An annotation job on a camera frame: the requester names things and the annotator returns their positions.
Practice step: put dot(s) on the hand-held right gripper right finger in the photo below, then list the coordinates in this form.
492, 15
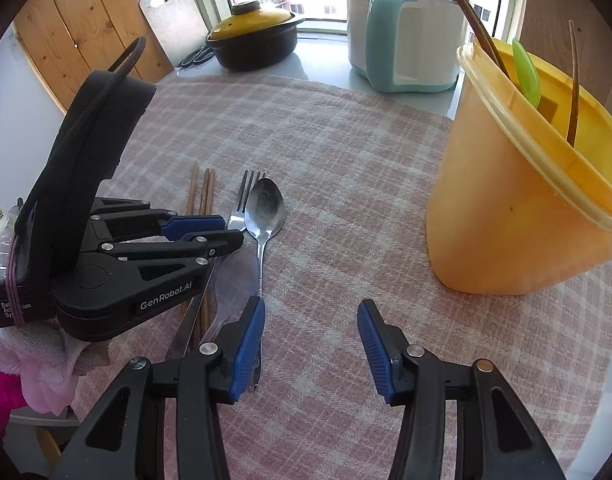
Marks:
378, 355

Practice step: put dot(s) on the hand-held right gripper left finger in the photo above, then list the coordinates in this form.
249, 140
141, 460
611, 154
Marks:
248, 345

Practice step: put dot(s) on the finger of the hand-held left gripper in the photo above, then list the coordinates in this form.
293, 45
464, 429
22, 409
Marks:
220, 245
193, 225

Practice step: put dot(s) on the metal spoon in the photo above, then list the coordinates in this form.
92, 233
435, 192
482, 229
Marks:
266, 207

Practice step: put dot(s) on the yellow plastic container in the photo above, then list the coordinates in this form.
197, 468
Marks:
511, 210

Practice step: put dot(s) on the green plastic spoon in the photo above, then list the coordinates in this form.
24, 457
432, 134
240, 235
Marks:
527, 75

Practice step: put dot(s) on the person's left hand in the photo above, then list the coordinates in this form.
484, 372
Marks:
40, 355

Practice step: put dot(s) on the clear plastic bag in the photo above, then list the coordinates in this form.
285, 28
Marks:
3, 240

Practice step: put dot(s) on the pink plaid tablecloth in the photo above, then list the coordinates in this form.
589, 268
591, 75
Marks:
336, 185

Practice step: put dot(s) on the wooden plank board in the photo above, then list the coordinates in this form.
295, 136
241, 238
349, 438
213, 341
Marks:
85, 25

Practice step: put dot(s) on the black kitchen scissors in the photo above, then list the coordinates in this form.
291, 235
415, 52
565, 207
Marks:
198, 57

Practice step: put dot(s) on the white cutting board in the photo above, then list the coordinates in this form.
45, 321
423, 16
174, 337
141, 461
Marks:
175, 25

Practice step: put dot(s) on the black clay pot yellow lid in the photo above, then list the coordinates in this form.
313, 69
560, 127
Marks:
256, 45

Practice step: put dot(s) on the stool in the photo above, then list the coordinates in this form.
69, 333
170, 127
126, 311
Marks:
35, 417

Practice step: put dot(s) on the white teal electric pot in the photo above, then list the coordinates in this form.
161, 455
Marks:
381, 45

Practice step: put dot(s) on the light wood panel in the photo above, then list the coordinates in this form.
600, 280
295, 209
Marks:
586, 10

